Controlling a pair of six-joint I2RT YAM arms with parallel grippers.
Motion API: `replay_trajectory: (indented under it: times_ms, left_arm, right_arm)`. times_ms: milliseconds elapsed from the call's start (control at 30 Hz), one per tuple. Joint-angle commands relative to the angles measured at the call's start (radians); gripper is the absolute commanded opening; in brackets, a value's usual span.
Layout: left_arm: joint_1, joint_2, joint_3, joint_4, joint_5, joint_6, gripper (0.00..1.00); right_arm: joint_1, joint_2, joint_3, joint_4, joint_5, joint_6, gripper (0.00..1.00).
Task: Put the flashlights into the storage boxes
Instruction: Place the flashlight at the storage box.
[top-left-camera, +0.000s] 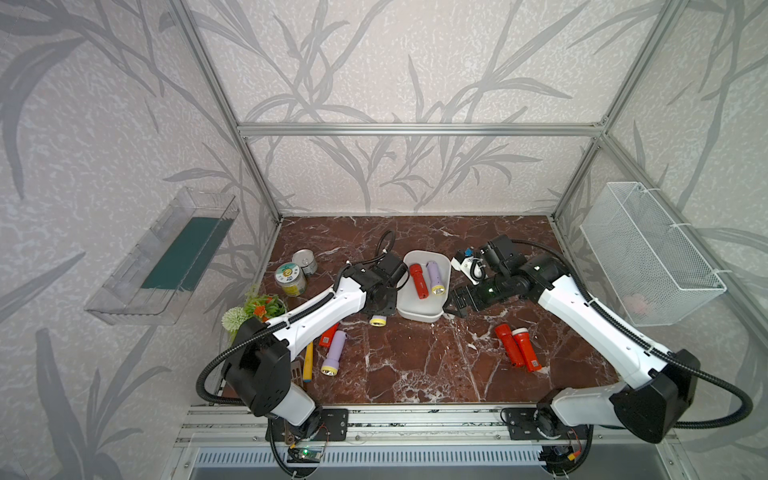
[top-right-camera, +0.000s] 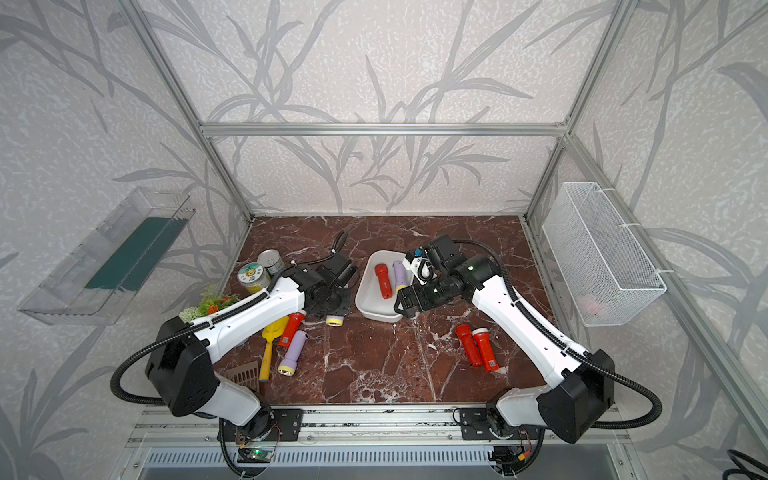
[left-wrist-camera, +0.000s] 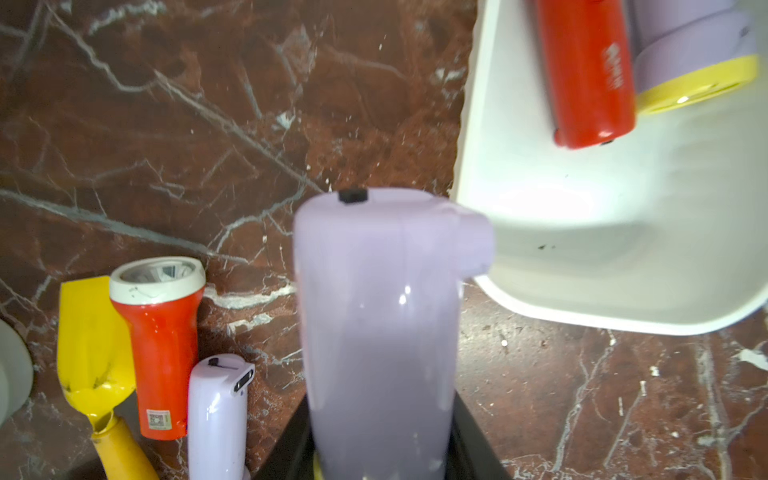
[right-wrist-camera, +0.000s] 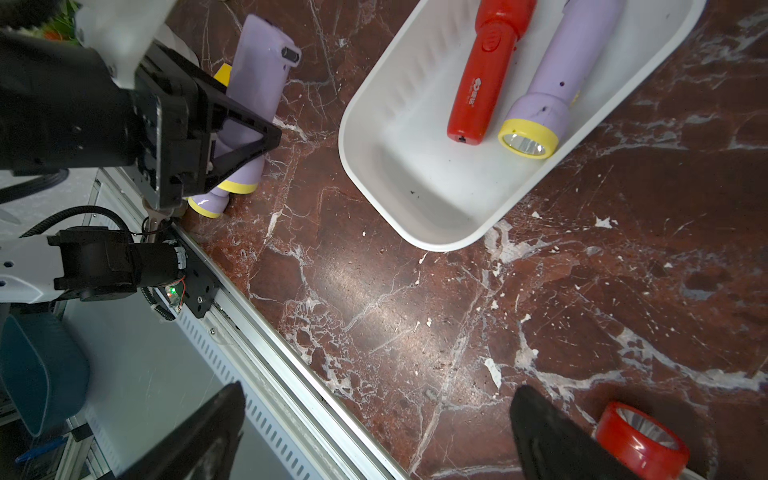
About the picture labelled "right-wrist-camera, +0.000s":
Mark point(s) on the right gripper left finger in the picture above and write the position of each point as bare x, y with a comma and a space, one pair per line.
202, 447

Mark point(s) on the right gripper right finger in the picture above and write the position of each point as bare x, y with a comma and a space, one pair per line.
551, 446

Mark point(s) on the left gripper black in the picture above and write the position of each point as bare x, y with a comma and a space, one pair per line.
173, 100

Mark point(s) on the purple flashlight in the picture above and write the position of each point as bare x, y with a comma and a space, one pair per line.
213, 203
538, 121
263, 59

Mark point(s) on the white plastic storage box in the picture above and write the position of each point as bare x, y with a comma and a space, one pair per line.
440, 195

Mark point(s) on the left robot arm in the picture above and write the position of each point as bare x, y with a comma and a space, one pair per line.
115, 97

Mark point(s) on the artificial flower plant pot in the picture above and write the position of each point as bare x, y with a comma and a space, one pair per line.
61, 26

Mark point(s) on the teal bin outside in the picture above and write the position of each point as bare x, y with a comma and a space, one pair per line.
43, 371

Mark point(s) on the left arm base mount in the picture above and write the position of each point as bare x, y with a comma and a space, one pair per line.
195, 288

